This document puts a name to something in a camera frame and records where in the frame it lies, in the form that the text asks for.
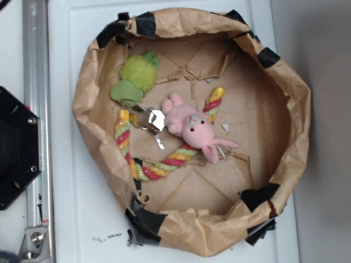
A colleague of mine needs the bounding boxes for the silver keys on ring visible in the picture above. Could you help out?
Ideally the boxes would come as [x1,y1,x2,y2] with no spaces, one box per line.
[121,99,165,150]

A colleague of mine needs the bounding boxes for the small white paper scrap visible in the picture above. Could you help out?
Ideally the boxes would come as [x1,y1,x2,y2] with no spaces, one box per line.
[222,123,231,135]

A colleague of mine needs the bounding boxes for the brown paper bag bin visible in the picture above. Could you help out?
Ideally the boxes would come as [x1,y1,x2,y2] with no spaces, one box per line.
[72,8,311,256]

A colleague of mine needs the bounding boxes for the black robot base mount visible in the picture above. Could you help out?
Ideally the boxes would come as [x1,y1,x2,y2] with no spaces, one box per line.
[0,87,41,211]

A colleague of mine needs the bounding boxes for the aluminium frame rail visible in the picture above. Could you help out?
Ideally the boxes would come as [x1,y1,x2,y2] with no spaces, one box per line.
[19,1,56,262]

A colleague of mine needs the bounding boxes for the yellow key tag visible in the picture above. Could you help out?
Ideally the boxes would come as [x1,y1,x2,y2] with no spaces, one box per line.
[129,113,144,128]

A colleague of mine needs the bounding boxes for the white tray board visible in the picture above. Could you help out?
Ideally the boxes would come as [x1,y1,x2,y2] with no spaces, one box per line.
[48,1,299,262]

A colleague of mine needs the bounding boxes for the colourful twisted rope toy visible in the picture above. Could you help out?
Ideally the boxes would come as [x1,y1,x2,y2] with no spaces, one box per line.
[114,87,226,182]

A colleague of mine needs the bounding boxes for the pink plush bunny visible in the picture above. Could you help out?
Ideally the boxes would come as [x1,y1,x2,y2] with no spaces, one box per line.
[161,92,239,164]

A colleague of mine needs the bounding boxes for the green fuzzy plush toy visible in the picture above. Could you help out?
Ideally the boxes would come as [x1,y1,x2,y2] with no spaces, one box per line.
[110,50,159,106]

